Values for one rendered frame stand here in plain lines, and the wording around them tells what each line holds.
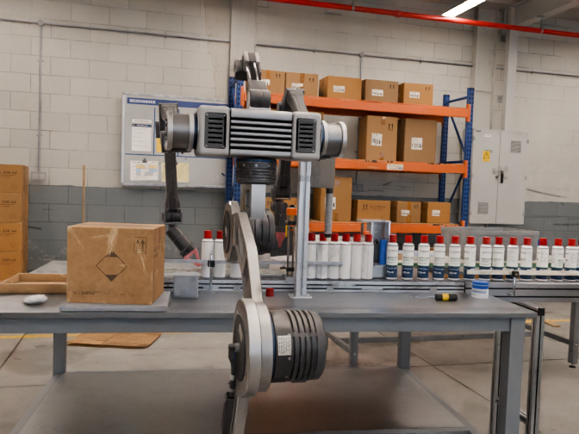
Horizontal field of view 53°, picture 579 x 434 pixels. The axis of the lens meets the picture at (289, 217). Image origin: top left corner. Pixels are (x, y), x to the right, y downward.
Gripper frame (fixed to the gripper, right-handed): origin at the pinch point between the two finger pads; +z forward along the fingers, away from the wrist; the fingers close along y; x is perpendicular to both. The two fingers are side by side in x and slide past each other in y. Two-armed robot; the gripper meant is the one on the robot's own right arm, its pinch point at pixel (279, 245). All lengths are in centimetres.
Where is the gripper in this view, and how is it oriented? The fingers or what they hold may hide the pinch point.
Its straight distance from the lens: 262.4
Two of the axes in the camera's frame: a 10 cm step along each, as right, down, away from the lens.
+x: 1.6, 0.6, -9.9
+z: -0.4, 10.0, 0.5
